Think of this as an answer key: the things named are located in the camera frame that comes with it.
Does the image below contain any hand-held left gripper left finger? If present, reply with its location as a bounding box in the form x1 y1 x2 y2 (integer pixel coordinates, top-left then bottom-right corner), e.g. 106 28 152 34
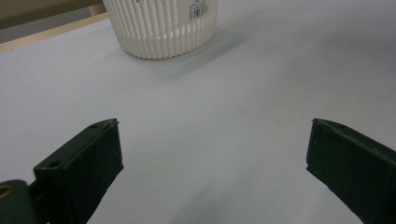
32 118 124 224

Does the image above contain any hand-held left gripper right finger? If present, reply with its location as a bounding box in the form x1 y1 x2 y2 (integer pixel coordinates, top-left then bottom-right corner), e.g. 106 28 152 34
305 118 396 224

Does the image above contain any white plastic basket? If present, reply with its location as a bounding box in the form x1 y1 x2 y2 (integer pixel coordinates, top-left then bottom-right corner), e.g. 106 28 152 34
102 0 219 61

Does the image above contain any wooden table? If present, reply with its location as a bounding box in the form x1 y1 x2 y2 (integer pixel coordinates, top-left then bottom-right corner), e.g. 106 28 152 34
0 11 110 54

